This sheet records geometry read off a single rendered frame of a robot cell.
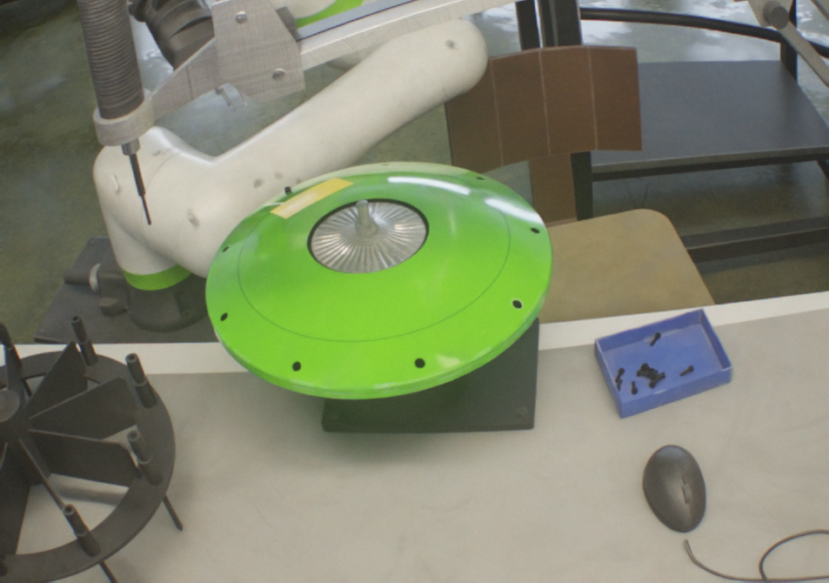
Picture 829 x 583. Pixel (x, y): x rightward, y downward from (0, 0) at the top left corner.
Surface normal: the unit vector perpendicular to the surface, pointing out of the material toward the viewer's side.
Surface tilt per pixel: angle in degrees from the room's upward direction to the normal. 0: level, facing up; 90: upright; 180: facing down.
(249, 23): 90
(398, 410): 90
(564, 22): 90
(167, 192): 38
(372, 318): 17
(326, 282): 5
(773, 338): 0
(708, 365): 0
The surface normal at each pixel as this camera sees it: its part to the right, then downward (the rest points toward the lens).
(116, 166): -0.29, -0.54
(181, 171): -0.21, -0.70
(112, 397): 0.51, 0.42
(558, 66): 0.08, 0.60
